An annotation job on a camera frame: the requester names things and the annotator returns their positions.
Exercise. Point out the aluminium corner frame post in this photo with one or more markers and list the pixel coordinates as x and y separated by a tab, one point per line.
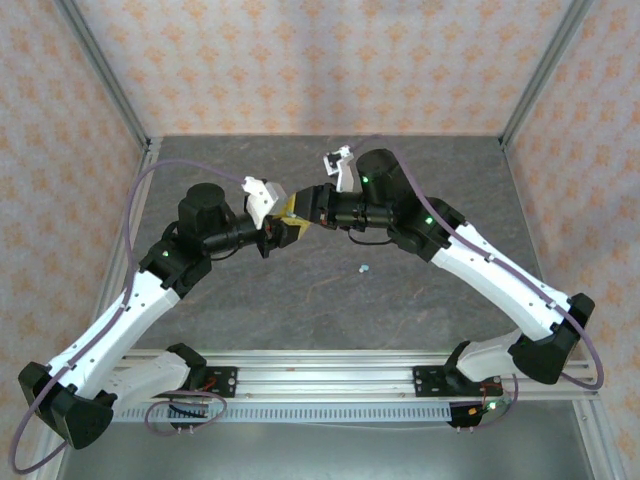
100	70
545	70

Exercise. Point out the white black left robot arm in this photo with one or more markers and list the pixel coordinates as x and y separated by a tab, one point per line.
110	330

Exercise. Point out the narrow aluminium side rail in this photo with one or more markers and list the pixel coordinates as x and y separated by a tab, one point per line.
521	200

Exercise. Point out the small circuit board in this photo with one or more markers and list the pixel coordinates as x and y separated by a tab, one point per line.
492	406

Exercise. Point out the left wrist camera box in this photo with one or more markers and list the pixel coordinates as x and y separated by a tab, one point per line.
260	200

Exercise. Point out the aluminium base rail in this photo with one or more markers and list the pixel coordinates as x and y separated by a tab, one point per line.
325	375

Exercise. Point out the wide aluminium side rail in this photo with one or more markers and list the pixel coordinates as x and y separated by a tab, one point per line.
147	165

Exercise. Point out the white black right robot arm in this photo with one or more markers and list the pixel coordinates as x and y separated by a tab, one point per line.
500	285

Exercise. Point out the grey metal lower panel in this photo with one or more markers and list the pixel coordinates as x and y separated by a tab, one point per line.
325	455

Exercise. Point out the aluminium frame leg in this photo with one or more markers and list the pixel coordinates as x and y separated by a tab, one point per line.
597	440

